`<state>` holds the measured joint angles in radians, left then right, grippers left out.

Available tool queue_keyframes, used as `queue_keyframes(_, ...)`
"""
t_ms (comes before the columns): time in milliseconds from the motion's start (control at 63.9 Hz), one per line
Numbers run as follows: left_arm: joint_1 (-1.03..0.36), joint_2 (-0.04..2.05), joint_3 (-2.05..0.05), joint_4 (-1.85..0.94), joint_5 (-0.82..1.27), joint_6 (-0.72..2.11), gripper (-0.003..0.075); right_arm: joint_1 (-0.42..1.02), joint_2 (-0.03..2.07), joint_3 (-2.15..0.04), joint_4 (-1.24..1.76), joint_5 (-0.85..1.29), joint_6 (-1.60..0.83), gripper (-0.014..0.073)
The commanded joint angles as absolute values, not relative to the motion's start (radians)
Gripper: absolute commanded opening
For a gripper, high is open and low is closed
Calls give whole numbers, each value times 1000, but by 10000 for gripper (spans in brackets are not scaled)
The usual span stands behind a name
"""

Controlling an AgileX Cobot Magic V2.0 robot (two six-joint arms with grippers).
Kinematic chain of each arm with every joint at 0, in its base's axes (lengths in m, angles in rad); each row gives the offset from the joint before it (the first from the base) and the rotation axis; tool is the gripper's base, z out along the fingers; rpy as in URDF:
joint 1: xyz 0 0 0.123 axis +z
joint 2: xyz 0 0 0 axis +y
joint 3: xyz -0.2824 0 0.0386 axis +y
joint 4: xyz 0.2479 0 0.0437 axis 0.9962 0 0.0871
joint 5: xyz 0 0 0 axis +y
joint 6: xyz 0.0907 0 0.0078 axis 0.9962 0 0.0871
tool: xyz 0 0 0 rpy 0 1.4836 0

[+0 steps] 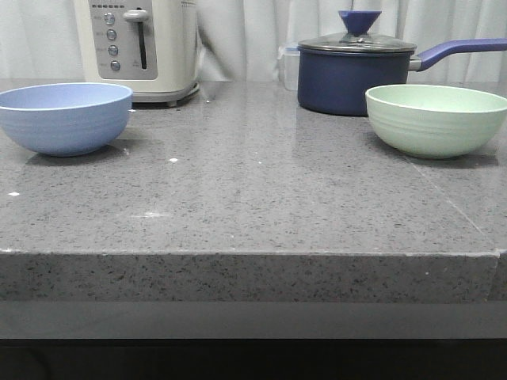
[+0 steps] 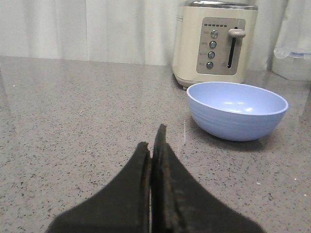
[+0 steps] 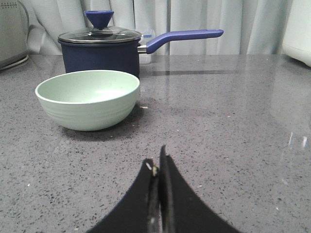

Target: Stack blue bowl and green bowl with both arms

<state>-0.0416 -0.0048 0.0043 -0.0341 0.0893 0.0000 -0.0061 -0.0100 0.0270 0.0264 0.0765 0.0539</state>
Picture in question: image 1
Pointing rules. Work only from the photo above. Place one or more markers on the cream toaster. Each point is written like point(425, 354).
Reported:
point(148, 46)

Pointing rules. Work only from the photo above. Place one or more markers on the dark blue saucepan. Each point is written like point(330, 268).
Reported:
point(335, 83)

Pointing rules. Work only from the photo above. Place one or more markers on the white curtain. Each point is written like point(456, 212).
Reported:
point(239, 40)

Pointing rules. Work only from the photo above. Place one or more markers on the clear plastic container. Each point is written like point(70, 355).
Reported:
point(288, 59)

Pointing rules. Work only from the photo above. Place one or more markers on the blue bowl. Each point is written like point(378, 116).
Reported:
point(65, 119)

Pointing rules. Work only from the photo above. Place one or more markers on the green bowl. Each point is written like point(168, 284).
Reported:
point(434, 121)

